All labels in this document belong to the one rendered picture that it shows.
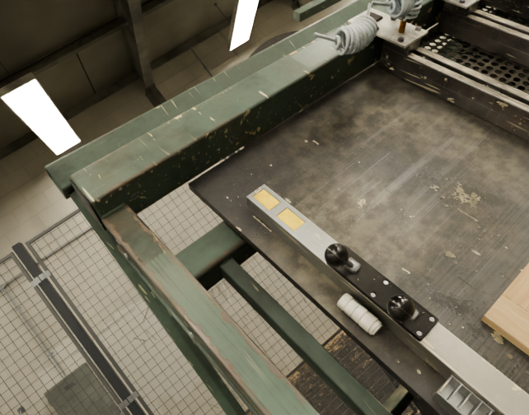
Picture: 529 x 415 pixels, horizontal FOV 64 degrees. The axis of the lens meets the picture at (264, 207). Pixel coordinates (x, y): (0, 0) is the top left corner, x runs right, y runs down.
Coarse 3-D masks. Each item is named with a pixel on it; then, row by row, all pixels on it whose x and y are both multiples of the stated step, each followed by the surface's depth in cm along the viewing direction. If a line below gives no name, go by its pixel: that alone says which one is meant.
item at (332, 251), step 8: (328, 248) 65; (336, 248) 64; (344, 248) 65; (328, 256) 64; (336, 256) 64; (344, 256) 64; (336, 264) 64; (344, 264) 65; (352, 264) 73; (360, 264) 74; (352, 272) 74
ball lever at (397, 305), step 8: (392, 296) 60; (400, 296) 59; (408, 296) 59; (392, 304) 59; (400, 304) 58; (408, 304) 58; (392, 312) 59; (400, 312) 58; (408, 312) 58; (416, 312) 68; (400, 320) 59
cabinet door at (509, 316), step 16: (528, 272) 76; (512, 288) 74; (528, 288) 74; (496, 304) 72; (512, 304) 72; (528, 304) 72; (496, 320) 70; (512, 320) 70; (528, 320) 70; (512, 336) 69; (528, 336) 68; (528, 352) 68
